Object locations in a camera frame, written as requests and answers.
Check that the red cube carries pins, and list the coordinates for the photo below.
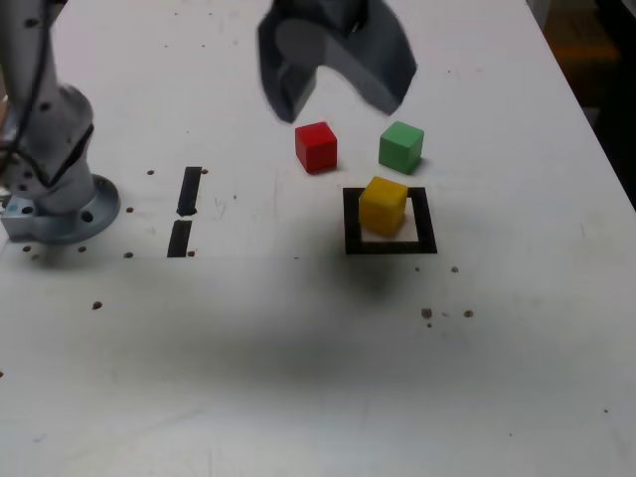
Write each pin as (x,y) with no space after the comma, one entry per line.
(318,149)

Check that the green cube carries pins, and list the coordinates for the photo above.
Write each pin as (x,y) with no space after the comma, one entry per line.
(397,149)

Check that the black tape square outline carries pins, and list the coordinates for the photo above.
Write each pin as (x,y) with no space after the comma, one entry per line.
(425,223)

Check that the yellow cube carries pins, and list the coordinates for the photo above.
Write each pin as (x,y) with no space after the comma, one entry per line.
(382,208)

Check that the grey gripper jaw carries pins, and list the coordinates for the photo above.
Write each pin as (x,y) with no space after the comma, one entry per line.
(382,64)
(275,84)

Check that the black tape strip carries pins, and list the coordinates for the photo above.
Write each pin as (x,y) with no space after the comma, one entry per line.
(191,191)

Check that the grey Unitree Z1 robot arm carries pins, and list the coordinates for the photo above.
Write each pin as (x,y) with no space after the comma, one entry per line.
(54,149)

